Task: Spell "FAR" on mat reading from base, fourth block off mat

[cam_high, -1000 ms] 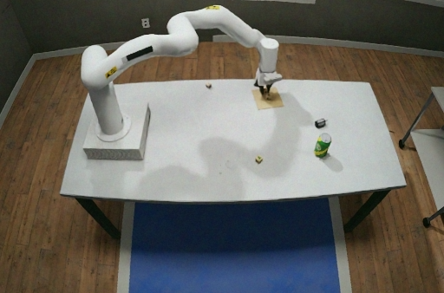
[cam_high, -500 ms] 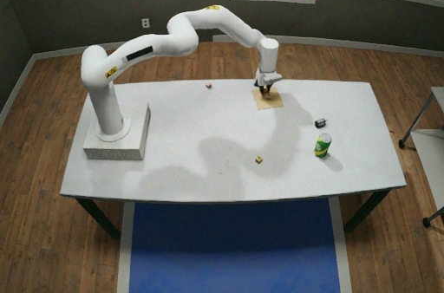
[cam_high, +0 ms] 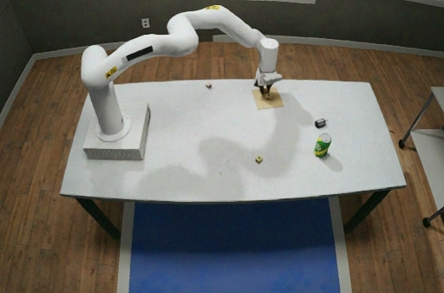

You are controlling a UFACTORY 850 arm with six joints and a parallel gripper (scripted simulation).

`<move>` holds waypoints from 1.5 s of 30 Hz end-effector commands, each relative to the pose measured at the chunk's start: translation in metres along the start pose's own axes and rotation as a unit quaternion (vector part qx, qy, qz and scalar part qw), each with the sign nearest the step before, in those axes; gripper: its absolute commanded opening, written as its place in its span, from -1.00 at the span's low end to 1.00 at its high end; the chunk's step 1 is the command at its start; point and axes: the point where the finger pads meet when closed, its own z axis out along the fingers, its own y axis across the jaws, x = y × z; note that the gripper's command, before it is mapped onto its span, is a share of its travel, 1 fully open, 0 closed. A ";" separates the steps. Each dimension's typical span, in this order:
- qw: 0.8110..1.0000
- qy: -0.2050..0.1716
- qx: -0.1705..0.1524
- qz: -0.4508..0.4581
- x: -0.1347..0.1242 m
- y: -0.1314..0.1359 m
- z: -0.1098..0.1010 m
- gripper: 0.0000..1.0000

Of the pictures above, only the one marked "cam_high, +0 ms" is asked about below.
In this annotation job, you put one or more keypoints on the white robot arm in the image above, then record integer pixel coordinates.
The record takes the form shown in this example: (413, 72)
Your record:
(98, 74)

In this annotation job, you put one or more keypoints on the green and yellow drink can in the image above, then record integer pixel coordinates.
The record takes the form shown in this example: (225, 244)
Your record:
(322, 145)

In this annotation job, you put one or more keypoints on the tan square mat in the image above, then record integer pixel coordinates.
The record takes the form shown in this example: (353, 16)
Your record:
(261, 101)

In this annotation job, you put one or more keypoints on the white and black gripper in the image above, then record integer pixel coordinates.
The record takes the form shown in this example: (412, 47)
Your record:
(259, 81)

